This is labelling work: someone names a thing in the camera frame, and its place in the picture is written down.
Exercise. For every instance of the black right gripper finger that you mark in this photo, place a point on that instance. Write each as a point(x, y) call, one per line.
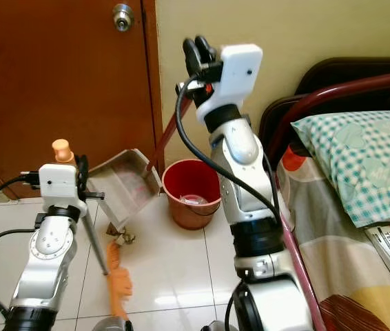
point(206, 49)
point(191, 61)

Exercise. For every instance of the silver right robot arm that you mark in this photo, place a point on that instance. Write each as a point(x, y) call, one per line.
point(243, 179)

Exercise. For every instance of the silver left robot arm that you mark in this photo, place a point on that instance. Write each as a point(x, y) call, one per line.
point(47, 255)

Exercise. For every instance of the silver round door knob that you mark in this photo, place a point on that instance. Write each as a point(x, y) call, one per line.
point(122, 16)

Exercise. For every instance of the brown wooden door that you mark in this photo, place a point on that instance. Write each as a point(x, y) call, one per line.
point(57, 83)

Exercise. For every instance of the red plastic bucket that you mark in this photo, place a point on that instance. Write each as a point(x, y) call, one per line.
point(191, 176)

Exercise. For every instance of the clear plastic container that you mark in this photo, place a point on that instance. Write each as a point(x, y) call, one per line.
point(193, 200)

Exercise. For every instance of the dark brown bed headboard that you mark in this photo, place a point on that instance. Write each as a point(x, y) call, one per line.
point(346, 69)

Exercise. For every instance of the grey robot left leg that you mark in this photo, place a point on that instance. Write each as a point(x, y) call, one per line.
point(109, 325)

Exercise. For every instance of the grey robot leg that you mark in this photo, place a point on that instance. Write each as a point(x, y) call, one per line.
point(214, 326)
point(109, 325)

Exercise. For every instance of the green checkered pillow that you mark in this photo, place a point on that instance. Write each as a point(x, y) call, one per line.
point(353, 165)

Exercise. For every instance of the grey robot right leg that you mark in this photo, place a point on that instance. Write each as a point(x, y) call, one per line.
point(214, 326)

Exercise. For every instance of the patterned beige bed sheet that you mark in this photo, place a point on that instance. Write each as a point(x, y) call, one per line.
point(340, 269)

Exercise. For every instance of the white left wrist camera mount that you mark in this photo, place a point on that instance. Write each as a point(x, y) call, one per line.
point(58, 183)

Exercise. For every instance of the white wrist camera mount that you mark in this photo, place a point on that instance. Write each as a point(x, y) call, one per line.
point(236, 72)
point(58, 183)

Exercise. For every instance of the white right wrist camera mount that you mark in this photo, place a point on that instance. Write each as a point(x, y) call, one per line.
point(236, 72)

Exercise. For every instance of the maroon metal bed frame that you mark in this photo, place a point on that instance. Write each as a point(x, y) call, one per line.
point(340, 86)

